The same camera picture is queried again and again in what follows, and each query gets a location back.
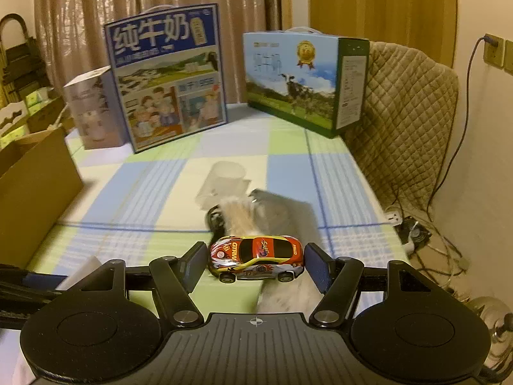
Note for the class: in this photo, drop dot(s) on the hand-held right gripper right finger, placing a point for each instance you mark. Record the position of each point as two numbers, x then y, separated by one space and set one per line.
317 268

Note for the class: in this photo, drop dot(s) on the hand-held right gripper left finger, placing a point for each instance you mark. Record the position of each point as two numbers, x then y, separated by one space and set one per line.
196 265

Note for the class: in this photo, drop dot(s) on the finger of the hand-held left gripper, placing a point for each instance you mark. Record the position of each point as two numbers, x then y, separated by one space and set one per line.
24 294
44 281

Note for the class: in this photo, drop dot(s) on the silver foil bag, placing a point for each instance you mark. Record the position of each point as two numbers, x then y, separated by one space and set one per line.
288 216

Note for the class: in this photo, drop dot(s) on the orange and white toy car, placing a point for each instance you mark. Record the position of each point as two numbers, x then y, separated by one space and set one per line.
256 253

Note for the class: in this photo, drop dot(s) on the bag of cotton swabs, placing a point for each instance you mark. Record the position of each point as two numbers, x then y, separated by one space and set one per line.
240 216

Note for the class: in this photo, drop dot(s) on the clear plastic cup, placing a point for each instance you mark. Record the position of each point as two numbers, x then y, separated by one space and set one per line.
222 184

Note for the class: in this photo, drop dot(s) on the large cardboard box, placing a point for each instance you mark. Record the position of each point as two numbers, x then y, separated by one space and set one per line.
40 192

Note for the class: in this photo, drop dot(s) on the plaid tablecloth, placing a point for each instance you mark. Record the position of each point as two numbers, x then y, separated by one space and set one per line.
160 192

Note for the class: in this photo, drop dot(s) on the black power adapter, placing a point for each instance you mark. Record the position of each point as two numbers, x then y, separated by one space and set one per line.
417 232

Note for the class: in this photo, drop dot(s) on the small cardboard box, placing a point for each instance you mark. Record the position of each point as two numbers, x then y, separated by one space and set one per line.
46 117

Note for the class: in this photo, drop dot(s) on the chair with quilted beige cover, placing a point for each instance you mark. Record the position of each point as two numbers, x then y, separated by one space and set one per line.
400 120

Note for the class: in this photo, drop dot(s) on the white wooden holder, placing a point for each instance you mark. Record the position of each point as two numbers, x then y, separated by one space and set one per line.
14 113

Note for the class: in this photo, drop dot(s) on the stainless steel kettle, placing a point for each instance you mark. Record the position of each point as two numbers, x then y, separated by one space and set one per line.
487 317

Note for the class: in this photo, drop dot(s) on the blue milk carton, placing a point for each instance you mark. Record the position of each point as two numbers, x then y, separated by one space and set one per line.
168 88

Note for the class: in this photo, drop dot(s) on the white humidifier box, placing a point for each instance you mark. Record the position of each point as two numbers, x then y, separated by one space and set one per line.
94 108

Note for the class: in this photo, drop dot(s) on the box of green packets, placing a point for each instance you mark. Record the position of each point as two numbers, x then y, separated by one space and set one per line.
36 98

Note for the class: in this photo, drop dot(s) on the green and white milk carton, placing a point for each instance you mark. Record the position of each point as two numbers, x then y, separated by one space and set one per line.
288 80

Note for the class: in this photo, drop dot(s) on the beige curtain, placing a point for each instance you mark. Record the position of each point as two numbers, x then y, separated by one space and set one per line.
80 16

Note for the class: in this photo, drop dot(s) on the wooden door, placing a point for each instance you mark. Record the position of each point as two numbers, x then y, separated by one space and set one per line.
380 4

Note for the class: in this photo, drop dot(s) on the wall socket with plug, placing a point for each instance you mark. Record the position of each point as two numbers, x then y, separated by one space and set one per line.
493 50

